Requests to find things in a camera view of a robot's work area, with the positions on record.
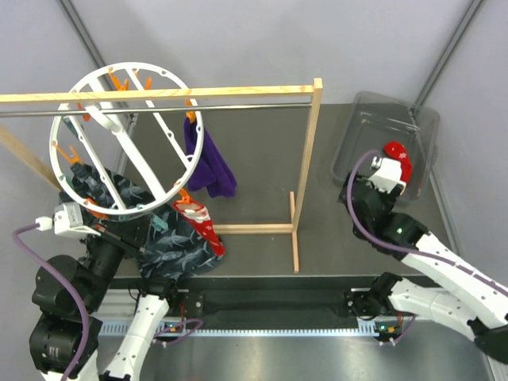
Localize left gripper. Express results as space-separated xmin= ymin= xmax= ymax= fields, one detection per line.
xmin=80 ymin=210 xmax=154 ymax=310

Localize teal clip front rim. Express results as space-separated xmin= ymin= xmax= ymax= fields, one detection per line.
xmin=151 ymin=214 xmax=168 ymax=233

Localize orange front clip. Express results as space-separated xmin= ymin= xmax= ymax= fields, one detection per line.
xmin=177 ymin=188 xmax=192 ymax=205

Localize red snowflake sock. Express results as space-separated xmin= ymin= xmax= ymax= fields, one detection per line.
xmin=173 ymin=199 xmax=225 ymax=257
xmin=383 ymin=140 xmax=413 ymax=186

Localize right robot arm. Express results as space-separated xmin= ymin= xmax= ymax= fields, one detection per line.
xmin=339 ymin=172 xmax=507 ymax=364

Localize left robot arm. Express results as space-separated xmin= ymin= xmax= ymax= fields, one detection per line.
xmin=29 ymin=217 xmax=180 ymax=380

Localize orange clip left rim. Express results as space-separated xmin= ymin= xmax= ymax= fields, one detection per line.
xmin=83 ymin=198 xmax=110 ymax=221

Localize orange clip rim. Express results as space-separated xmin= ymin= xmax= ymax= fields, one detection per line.
xmin=83 ymin=198 xmax=110 ymax=221
xmin=52 ymin=142 xmax=83 ymax=165

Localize white round clip hanger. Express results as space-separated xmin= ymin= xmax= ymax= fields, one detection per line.
xmin=49 ymin=62 xmax=204 ymax=216

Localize teal clip front left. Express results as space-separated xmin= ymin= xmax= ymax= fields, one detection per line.
xmin=58 ymin=174 xmax=75 ymax=191

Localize orange clip top rim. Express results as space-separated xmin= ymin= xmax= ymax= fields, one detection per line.
xmin=52 ymin=142 xmax=83 ymax=165

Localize orange clip holding purple sock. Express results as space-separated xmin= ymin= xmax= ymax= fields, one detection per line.
xmin=185 ymin=99 xmax=196 ymax=123

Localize orange clip right bar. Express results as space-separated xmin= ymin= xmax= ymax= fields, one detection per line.
xmin=108 ymin=67 xmax=129 ymax=91

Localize orange clip upper right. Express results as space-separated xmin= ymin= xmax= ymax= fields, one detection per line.
xmin=134 ymin=69 xmax=152 ymax=90

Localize dark shark print cloth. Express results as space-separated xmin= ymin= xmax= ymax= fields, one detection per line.
xmin=71 ymin=164 xmax=224 ymax=280

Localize purple sock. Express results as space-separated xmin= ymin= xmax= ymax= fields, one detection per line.
xmin=183 ymin=117 xmax=237 ymax=198

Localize metal rack rod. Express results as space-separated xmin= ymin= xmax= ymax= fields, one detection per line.
xmin=1 ymin=102 xmax=310 ymax=118

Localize grey plastic bin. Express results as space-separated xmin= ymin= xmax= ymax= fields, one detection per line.
xmin=330 ymin=91 xmax=440 ymax=203

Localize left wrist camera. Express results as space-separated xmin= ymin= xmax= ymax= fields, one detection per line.
xmin=35 ymin=202 xmax=101 ymax=239

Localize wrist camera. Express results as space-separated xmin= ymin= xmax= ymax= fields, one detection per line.
xmin=35 ymin=202 xmax=101 ymax=239
xmin=368 ymin=156 xmax=406 ymax=195

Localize wooden clothes rack frame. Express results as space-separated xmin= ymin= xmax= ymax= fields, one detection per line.
xmin=1 ymin=78 xmax=323 ymax=272

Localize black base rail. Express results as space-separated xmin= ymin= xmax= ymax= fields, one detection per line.
xmin=130 ymin=273 xmax=418 ymax=334

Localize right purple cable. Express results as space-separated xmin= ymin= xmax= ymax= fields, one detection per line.
xmin=343 ymin=148 xmax=508 ymax=346

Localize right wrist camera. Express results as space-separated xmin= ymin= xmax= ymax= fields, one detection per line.
xmin=368 ymin=156 xmax=406 ymax=195

